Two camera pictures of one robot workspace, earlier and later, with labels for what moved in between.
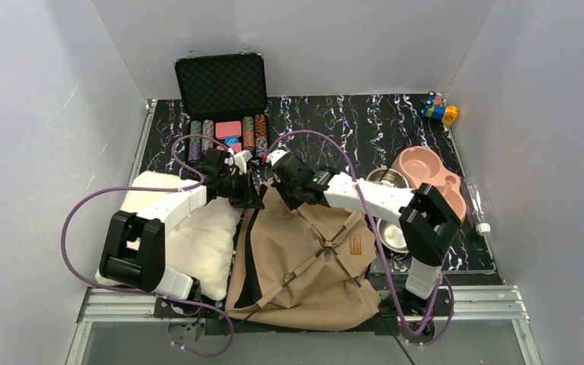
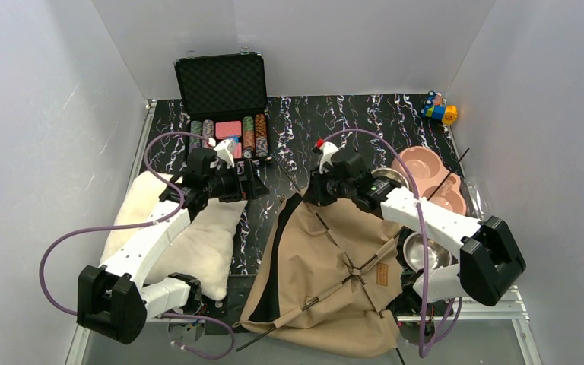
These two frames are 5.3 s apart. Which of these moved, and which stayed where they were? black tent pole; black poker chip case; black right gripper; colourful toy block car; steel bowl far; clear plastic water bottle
Moved: black tent pole; black right gripper
Stayed: clear plastic water bottle; colourful toy block car; steel bowl far; black poker chip case
